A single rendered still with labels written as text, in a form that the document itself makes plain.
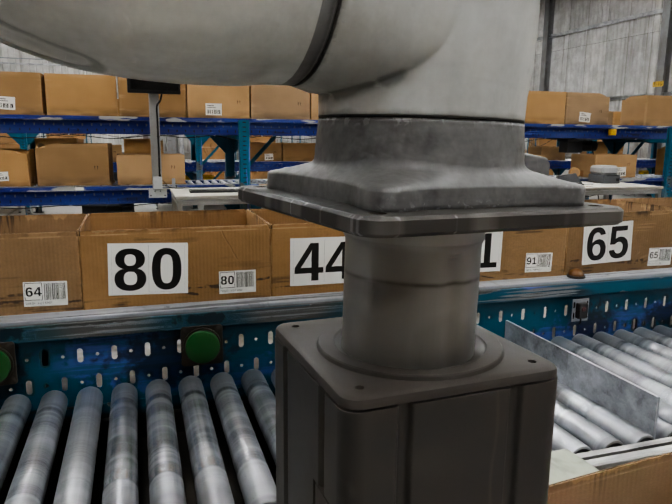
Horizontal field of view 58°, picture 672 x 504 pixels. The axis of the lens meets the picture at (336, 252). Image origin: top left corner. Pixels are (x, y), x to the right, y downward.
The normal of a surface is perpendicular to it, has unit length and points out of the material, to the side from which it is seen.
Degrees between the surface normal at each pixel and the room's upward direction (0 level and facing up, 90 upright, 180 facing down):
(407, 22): 110
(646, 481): 89
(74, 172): 90
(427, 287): 90
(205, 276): 91
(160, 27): 135
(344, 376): 0
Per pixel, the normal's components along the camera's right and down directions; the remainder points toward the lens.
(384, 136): -0.46, 0.04
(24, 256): 0.32, 0.19
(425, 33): 0.23, 0.42
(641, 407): -0.95, 0.05
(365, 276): -0.70, 0.11
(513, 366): 0.01, -0.98
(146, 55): 0.13, 0.94
